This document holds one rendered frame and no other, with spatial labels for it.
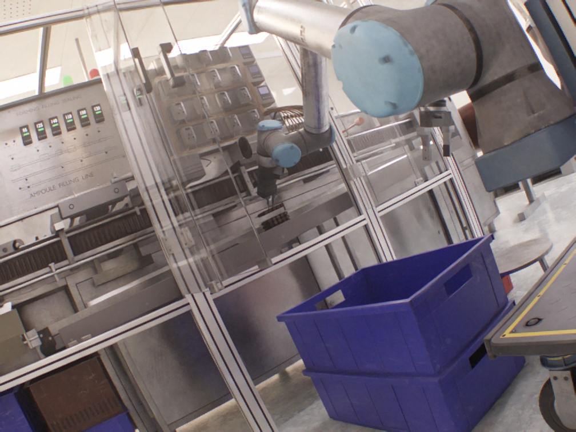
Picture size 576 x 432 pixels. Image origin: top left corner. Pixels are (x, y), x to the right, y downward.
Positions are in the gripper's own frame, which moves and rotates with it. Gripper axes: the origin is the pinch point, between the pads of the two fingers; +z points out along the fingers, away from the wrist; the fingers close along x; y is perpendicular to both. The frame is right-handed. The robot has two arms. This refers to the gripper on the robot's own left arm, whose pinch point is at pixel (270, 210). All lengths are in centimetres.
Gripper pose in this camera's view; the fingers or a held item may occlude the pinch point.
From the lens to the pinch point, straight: 182.6
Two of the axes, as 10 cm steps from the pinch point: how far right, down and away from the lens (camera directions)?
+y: -6.6, -4.6, 6.0
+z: -0.5, 8.2, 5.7
